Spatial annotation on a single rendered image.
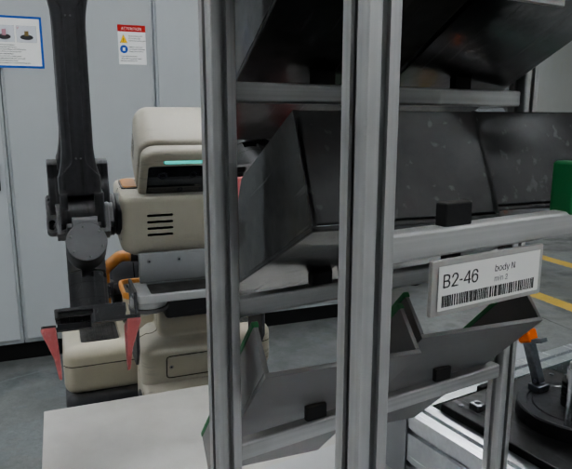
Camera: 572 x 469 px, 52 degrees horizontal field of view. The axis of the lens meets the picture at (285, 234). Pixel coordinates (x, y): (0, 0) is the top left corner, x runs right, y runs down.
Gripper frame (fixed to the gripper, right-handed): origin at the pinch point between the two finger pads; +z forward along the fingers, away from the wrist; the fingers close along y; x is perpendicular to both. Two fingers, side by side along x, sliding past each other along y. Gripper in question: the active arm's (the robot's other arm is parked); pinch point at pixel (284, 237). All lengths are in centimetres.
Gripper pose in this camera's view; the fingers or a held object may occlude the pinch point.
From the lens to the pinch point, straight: 58.5
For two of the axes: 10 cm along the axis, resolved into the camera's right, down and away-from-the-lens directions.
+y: 9.5, -0.8, 3.1
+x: -1.3, 8.0, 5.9
